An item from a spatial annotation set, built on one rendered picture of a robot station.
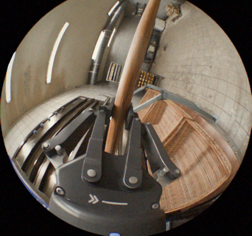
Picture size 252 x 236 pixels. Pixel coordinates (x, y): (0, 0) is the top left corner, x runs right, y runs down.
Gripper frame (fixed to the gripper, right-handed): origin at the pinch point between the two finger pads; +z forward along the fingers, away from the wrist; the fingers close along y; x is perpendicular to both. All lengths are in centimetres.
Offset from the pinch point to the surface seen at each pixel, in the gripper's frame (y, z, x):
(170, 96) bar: 30.4, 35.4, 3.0
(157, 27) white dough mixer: 80, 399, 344
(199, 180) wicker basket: 60, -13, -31
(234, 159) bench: 61, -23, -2
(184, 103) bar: 45, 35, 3
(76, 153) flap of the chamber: -20.1, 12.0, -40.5
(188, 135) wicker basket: 60, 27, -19
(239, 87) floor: 119, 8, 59
